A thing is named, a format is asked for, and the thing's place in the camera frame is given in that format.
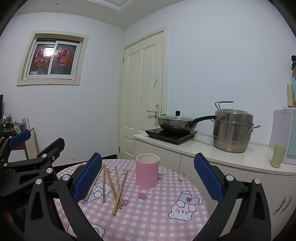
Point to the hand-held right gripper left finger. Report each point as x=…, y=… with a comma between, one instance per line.
x=87, y=177

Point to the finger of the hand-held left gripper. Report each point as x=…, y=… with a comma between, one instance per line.
x=19, y=138
x=54, y=148

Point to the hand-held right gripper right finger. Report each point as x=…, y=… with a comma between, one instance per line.
x=208, y=180

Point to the bunch of wooden chopsticks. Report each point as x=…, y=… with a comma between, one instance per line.
x=104, y=185

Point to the pink cup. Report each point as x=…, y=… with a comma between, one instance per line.
x=146, y=173

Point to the round metal plate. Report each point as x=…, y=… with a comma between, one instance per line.
x=17, y=128

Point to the white board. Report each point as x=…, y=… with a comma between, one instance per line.
x=32, y=143

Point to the white kitchen cabinet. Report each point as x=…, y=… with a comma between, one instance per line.
x=208, y=150

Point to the dark monitor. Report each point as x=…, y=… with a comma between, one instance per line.
x=1, y=106

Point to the stainless steel steamer pot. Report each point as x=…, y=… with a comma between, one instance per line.
x=231, y=136

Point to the black induction cooktop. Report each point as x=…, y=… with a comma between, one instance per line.
x=166, y=137

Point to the pink checked tablecloth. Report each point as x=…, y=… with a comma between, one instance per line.
x=148, y=208

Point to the glass wok lid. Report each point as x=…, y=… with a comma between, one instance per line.
x=171, y=117

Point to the pale green cup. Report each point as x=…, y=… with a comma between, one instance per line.
x=278, y=156

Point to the white framed window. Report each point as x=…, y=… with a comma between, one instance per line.
x=62, y=71

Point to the red paper window decoration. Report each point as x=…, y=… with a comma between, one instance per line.
x=42, y=58
x=65, y=57

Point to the pale purple box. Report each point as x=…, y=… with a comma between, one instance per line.
x=281, y=129

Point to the cream panel door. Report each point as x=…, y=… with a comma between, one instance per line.
x=134, y=92

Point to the beige bottle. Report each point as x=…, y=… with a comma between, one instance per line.
x=290, y=96

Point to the dark plush toy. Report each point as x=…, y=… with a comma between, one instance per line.
x=293, y=64

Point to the small picture frame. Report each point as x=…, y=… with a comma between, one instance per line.
x=8, y=118

